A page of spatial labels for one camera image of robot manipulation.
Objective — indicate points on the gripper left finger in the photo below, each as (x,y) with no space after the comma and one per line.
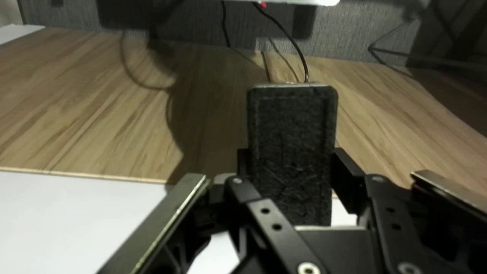
(262,220)

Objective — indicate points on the black felt eraser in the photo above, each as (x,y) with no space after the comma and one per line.
(292,152)

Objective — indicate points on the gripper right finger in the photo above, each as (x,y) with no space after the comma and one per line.
(403,228)

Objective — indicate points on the white sheet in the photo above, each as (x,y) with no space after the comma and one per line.
(17,32)

